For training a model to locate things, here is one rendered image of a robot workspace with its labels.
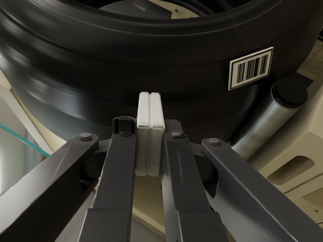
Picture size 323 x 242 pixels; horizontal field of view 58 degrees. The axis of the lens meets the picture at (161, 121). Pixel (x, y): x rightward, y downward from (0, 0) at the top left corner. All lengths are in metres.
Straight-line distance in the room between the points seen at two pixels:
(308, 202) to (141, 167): 0.66
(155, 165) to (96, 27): 0.23
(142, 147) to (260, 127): 0.31
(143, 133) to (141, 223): 0.93
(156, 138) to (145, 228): 0.93
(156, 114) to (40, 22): 0.24
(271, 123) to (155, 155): 0.29
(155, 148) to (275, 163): 0.33
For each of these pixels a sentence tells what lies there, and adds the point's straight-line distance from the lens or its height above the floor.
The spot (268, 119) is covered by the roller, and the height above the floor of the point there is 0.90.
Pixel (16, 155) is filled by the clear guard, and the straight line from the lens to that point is 1.20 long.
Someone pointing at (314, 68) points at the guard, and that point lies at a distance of 1.01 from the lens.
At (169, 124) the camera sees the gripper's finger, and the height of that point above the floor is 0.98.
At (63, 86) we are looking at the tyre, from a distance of 0.37.
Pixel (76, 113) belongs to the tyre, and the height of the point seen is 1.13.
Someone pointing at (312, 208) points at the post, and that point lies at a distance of 0.80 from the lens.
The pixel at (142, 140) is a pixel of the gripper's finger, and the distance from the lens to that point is 0.15.
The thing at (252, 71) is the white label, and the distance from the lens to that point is 0.37.
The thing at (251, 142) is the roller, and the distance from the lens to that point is 0.49.
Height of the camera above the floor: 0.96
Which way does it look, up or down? 10 degrees up
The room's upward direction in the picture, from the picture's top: 60 degrees counter-clockwise
